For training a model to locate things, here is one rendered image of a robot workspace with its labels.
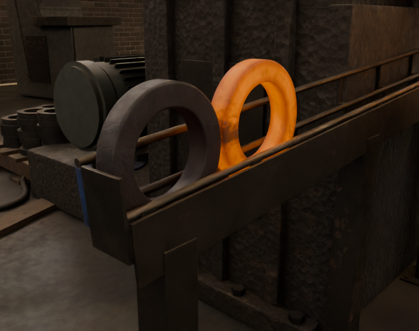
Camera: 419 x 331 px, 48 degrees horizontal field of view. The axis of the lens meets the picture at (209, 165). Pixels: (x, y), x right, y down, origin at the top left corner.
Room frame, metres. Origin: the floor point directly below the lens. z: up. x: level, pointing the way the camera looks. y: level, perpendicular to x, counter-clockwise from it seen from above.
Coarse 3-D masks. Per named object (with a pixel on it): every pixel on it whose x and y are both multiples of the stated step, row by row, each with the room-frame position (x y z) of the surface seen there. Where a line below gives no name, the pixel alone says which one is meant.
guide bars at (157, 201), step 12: (396, 96) 1.04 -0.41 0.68; (360, 108) 0.92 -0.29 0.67; (336, 120) 0.84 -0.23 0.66; (312, 132) 0.78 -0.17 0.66; (288, 144) 0.73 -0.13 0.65; (252, 156) 0.67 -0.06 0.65; (264, 156) 0.68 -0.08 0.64; (228, 168) 0.62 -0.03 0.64; (240, 168) 0.64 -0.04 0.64; (204, 180) 0.59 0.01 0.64; (216, 180) 0.60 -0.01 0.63; (180, 192) 0.55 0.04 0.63; (192, 192) 0.57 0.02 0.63; (144, 204) 0.52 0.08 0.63; (156, 204) 0.52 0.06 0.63; (132, 216) 0.49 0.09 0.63; (144, 216) 0.51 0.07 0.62
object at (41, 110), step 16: (32, 112) 2.48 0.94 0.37; (48, 112) 2.30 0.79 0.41; (16, 128) 2.60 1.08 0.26; (32, 128) 2.45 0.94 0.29; (48, 128) 2.27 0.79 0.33; (0, 144) 2.69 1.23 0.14; (16, 144) 2.62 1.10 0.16; (32, 144) 2.45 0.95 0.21; (48, 144) 2.30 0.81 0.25; (0, 160) 2.67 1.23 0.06; (16, 160) 2.39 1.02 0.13; (16, 176) 2.48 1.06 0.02
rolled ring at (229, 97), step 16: (240, 64) 0.69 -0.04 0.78; (256, 64) 0.69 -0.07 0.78; (272, 64) 0.72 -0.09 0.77; (224, 80) 0.67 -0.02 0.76; (240, 80) 0.66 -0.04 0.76; (256, 80) 0.69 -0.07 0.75; (272, 80) 0.72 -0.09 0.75; (288, 80) 0.75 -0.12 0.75; (224, 96) 0.65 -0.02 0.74; (240, 96) 0.66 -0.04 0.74; (272, 96) 0.76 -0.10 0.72; (288, 96) 0.75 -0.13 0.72; (224, 112) 0.64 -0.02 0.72; (272, 112) 0.77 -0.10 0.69; (288, 112) 0.75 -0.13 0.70; (224, 128) 0.64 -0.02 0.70; (272, 128) 0.76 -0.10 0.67; (288, 128) 0.76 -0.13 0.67; (224, 144) 0.64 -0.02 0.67; (272, 144) 0.74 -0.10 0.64; (224, 160) 0.65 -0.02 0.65; (240, 160) 0.66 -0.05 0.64
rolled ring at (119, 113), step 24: (144, 96) 0.54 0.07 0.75; (168, 96) 0.57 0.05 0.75; (192, 96) 0.60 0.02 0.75; (120, 120) 0.52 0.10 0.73; (144, 120) 0.54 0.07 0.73; (192, 120) 0.61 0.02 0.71; (216, 120) 0.63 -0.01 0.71; (120, 144) 0.51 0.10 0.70; (192, 144) 0.63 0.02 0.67; (216, 144) 0.63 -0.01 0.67; (96, 168) 0.52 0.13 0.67; (120, 168) 0.51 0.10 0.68; (192, 168) 0.62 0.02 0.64; (216, 168) 0.63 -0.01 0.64; (168, 192) 0.60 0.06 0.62
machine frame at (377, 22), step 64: (192, 0) 1.39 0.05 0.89; (256, 0) 1.24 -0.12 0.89; (320, 0) 1.12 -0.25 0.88; (384, 0) 1.32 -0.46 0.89; (192, 64) 1.38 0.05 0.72; (320, 64) 1.11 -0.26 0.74; (384, 64) 1.21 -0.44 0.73; (256, 128) 1.22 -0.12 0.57; (320, 192) 1.10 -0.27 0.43; (384, 192) 1.28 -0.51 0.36; (256, 256) 1.23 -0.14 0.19; (320, 256) 1.09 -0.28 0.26; (384, 256) 1.33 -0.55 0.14; (256, 320) 1.15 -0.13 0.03; (320, 320) 1.08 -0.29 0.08
